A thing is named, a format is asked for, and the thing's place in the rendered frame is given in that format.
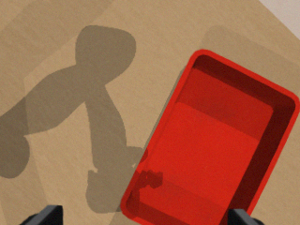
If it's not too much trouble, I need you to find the red tray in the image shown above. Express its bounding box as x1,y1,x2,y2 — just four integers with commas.
120,49,300,225

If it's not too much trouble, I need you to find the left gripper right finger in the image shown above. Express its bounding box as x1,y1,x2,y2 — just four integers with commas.
227,209,264,225

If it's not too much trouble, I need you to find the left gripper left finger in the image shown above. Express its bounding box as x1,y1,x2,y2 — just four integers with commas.
20,204,63,225

